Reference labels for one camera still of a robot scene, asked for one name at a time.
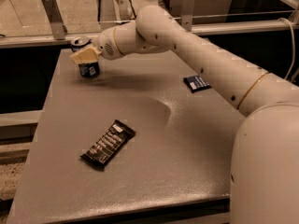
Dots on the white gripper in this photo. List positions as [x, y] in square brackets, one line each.
[106, 45]

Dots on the blue pepsi can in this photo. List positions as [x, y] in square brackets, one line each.
[83, 57]

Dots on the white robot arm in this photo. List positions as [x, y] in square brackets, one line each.
[264, 182]

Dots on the black snack bar wrapper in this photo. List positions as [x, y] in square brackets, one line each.
[110, 143]

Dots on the dark blue snack bar wrapper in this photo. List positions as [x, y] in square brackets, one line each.
[196, 83]

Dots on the left metal rail bracket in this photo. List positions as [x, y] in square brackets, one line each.
[55, 19]

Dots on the metal rail bracket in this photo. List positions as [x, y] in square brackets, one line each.
[186, 14]
[55, 19]

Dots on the horizontal metal rail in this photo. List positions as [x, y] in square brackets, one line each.
[40, 40]

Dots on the right metal rail bracket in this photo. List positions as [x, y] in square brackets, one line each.
[186, 14]

